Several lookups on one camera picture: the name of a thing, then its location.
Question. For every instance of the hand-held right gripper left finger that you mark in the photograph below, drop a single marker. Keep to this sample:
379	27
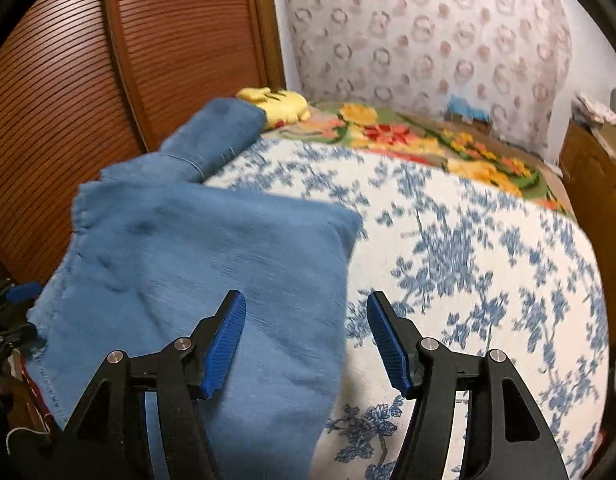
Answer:
222	350

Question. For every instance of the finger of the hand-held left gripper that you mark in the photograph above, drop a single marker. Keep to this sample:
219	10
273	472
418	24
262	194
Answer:
26	291

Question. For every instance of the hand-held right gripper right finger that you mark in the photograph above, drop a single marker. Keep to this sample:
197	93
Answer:
388	345

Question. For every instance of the blue denim pants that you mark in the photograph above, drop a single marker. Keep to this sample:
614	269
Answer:
197	280

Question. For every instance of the blue floral white bedspread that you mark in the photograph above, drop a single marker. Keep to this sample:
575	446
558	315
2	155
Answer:
463	260

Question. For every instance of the colourful flower blanket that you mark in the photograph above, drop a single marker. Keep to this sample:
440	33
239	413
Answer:
428	145

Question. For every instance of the blue topped box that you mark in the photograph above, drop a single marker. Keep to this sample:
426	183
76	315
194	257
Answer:
468	109

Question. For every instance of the yellow plush toy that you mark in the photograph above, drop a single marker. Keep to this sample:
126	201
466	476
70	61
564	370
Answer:
280	102

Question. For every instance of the wooden sideboard cabinet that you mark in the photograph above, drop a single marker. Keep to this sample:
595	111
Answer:
595	175

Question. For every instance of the cardboard box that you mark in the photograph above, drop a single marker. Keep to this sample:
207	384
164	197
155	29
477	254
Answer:
613	132

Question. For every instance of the circle patterned sheer curtain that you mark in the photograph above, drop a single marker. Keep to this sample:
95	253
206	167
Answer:
428	35

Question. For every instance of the stack of papers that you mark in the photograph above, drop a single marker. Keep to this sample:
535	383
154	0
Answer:
595	105

